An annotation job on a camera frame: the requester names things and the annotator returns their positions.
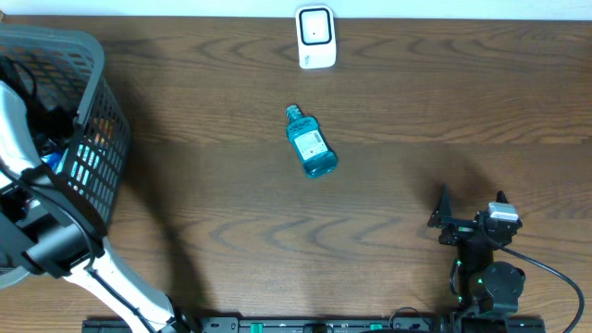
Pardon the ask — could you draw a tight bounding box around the teal mouthwash bottle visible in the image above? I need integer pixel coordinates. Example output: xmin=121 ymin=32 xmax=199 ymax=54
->
xmin=285 ymin=105 xmax=338 ymax=178

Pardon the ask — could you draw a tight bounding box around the blue Oreo cookie pack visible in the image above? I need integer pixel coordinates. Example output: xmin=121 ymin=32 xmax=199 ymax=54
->
xmin=41 ymin=151 xmax=66 ymax=173

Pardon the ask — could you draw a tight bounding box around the mint green wipes pack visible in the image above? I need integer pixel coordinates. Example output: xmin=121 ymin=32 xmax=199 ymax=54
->
xmin=68 ymin=143 xmax=104 ymax=195

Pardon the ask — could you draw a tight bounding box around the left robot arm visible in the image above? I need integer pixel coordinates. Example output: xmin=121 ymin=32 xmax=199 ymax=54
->
xmin=1 ymin=56 xmax=199 ymax=332

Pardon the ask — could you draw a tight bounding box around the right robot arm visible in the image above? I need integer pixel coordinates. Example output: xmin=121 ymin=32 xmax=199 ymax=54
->
xmin=427 ymin=187 xmax=525 ymax=332

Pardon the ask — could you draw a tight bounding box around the grey plastic shopping basket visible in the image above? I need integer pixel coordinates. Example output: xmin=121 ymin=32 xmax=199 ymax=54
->
xmin=1 ymin=24 xmax=131 ymax=288

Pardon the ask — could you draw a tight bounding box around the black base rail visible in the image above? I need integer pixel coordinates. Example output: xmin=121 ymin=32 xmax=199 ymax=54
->
xmin=81 ymin=315 xmax=547 ymax=333

